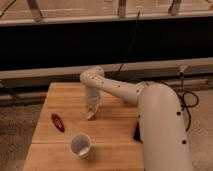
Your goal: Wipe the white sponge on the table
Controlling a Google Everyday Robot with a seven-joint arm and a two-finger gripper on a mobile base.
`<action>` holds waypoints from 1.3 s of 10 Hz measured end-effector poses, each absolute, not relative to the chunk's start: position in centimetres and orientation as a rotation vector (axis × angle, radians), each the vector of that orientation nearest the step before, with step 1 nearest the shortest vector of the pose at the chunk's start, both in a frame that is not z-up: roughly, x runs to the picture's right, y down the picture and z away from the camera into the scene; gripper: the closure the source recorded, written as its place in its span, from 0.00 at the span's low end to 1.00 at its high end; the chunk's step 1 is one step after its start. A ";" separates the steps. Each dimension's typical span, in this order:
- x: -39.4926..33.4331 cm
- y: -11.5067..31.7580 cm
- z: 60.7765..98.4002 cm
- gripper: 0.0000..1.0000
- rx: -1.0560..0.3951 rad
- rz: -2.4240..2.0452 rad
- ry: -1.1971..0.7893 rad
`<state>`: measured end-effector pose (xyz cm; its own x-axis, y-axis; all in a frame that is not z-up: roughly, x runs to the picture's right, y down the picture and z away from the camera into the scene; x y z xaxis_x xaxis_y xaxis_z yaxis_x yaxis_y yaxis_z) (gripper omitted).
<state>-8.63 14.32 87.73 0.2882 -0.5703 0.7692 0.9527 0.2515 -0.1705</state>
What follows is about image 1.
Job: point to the white paper cup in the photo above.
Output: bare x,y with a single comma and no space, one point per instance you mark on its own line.
80,145

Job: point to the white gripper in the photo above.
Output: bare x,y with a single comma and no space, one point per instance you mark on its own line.
92,99

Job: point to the black window ledge panel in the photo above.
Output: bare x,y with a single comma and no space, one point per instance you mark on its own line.
81,44

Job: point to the dark red oblong object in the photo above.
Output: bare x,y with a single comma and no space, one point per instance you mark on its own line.
57,122

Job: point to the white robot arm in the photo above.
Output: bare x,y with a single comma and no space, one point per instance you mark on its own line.
161,125

